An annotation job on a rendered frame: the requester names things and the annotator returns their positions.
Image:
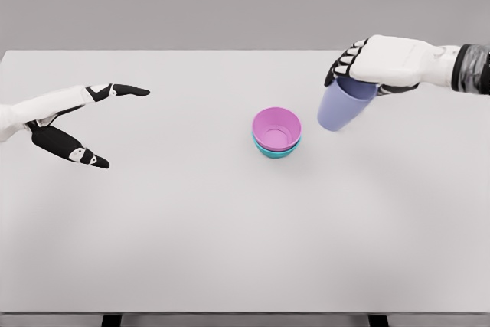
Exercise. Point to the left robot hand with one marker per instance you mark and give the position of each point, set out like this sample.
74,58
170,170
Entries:
57,102

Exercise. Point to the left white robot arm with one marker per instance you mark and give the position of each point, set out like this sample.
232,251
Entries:
7,121

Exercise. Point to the teal bowl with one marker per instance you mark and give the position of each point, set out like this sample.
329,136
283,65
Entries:
276,152

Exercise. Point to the pink bowl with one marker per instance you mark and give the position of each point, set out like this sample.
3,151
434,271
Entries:
276,131

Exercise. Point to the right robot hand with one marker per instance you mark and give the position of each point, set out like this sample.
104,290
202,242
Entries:
386,61

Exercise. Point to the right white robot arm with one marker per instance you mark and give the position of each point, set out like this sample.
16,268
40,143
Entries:
461,66

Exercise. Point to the lavender blue cup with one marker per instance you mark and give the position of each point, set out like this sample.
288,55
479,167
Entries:
338,106

